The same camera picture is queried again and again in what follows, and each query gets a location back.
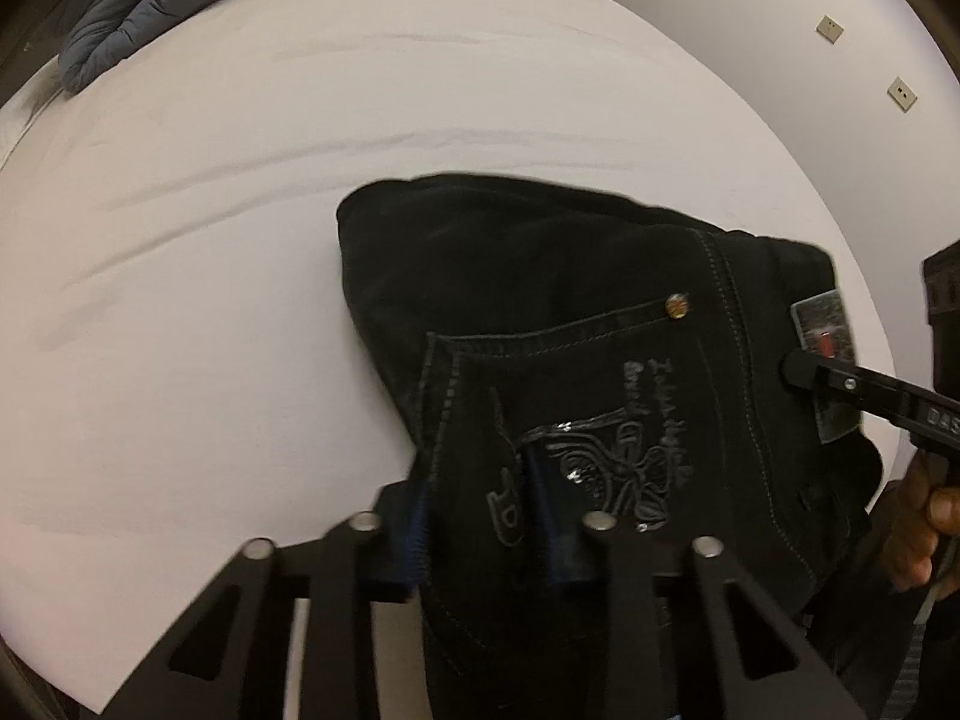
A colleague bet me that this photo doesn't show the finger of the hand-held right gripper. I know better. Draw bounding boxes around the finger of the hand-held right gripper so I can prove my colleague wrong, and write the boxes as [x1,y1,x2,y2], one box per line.
[783,348,913,430]

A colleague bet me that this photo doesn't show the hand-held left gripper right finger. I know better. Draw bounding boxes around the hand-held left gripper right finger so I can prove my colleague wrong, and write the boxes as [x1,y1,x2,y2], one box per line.
[523,448,871,720]

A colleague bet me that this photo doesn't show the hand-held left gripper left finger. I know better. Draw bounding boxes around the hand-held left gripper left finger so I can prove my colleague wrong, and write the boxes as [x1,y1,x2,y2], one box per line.
[97,484,432,720]

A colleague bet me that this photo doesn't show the black pants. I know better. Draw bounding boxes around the black pants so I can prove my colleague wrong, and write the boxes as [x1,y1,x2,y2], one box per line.
[335,172,887,720]

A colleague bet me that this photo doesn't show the person's right hand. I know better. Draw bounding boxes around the person's right hand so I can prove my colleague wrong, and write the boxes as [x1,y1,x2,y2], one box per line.
[881,457,960,592]

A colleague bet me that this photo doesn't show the person's dark trouser leg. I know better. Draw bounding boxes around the person's dark trouser leg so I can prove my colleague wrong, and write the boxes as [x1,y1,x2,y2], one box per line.
[806,495,960,720]

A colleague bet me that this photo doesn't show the blue-grey quilt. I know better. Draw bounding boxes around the blue-grey quilt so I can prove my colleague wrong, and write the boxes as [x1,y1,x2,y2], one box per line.
[58,0,269,95]

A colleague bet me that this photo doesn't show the dark headboard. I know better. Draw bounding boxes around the dark headboard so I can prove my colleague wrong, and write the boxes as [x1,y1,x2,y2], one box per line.
[0,0,95,91]

